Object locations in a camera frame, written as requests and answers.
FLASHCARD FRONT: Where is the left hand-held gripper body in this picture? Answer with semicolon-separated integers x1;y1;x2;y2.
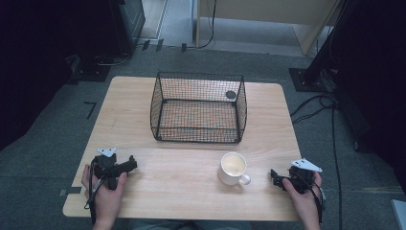
92;147;129;192

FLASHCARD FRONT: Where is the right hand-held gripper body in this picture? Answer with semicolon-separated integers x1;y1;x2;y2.
284;157;324;196

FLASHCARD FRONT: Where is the person's right hand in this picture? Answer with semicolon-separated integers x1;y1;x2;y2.
282;171;324;224

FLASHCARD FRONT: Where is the person's left hand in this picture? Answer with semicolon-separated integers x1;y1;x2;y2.
80;164;129;226

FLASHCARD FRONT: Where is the white cup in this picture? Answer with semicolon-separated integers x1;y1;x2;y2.
217;151;252;187

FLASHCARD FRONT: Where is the grey tape strip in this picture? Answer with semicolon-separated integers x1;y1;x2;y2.
58;186;83;197

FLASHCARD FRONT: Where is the black tape corner mark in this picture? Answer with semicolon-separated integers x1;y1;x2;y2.
83;101;98;121

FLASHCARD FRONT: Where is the white flat object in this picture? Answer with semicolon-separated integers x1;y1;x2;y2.
391;198;406;230

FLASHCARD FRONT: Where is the black slanted metal stand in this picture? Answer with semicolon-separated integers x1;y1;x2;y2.
288;0;352;94

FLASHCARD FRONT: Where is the dark curtain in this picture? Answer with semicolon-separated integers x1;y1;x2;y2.
328;0;406;193
0;0;123;151

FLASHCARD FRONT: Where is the black equipment cabinet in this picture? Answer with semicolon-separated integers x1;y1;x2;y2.
108;0;147;57

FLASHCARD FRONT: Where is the light wooden panel furniture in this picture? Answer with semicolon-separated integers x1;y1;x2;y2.
194;0;341;57

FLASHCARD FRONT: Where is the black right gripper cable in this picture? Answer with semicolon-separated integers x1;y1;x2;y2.
296;172;327;225

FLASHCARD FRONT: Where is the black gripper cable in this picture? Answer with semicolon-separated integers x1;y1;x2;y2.
83;158;107;226
296;172;327;225

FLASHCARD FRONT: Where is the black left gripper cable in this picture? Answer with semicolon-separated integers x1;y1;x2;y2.
83;158;107;226

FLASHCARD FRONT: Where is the black floor cable bundle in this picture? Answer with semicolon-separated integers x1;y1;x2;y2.
289;91;338;126

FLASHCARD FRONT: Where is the black wire mesh basket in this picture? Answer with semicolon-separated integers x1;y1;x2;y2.
149;71;249;144

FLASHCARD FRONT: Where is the black stand base plate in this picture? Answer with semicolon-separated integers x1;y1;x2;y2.
65;53;113;85

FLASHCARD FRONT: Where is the black hanging cable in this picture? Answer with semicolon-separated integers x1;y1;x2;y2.
186;0;218;51

